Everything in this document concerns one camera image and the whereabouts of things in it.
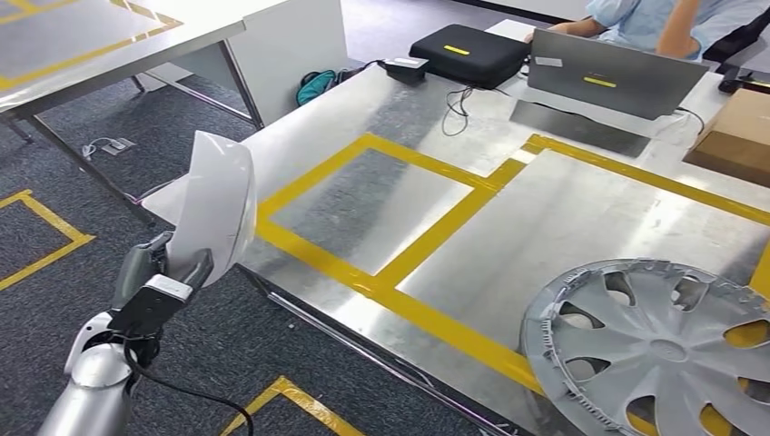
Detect yellow tape frames on workbench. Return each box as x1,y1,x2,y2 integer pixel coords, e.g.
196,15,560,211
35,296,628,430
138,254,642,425
255,132,770,436

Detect yellow tape on steel table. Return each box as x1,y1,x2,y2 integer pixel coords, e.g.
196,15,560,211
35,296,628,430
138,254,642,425
0,0,184,93

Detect grey plastic hubcap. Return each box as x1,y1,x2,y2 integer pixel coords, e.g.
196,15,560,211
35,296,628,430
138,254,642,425
519,258,770,436

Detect grey laptop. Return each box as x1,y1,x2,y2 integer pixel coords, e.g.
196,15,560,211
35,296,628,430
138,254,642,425
526,28,711,122

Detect brown cardboard box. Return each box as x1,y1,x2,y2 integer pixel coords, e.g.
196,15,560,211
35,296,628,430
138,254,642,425
682,88,770,189

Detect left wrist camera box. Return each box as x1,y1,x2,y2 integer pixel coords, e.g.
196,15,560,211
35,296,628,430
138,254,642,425
108,273,195,338

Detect grey floor socket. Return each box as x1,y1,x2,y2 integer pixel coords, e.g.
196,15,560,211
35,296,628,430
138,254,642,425
101,138,136,158

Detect teal bag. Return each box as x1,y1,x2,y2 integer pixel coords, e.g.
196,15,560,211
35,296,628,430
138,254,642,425
294,69,341,108

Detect steel table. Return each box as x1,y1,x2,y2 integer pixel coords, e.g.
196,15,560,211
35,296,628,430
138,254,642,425
0,0,266,229

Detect white floor cable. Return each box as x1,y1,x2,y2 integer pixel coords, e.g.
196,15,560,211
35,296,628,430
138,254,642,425
81,136,115,161

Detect thin black cable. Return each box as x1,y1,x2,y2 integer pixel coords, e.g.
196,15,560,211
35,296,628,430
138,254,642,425
440,84,500,138

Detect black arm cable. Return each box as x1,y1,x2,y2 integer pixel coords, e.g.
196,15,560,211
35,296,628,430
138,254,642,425
123,340,255,436

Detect black power adapter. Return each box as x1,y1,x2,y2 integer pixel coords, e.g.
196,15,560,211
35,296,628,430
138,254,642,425
381,55,430,85

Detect steel workbench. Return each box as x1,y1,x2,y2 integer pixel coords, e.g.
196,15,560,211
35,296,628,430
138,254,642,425
141,63,770,436

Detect white desk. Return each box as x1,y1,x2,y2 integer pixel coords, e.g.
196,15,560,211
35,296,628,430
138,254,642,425
150,0,350,127

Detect black flat device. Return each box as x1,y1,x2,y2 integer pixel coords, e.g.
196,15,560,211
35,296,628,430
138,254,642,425
718,64,770,95

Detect black zip case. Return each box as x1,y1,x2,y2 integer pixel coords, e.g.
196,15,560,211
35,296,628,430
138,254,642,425
408,24,534,92

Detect white curved plastic part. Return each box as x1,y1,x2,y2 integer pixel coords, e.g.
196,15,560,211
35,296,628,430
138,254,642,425
165,130,259,289

